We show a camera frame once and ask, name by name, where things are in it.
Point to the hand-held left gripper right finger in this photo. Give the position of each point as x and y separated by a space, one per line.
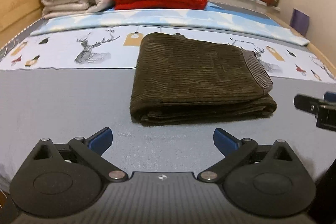
225 142

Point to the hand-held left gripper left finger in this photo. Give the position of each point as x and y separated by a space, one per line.
101 140

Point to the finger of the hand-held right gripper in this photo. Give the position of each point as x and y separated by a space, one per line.
331 97
309 104

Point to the purple board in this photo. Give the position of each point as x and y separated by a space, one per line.
299 22

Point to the dark cloth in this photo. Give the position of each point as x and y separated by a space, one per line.
326 195

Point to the light blue blanket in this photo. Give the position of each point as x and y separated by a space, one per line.
183 18

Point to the wooden bed frame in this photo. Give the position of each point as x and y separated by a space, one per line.
320 53

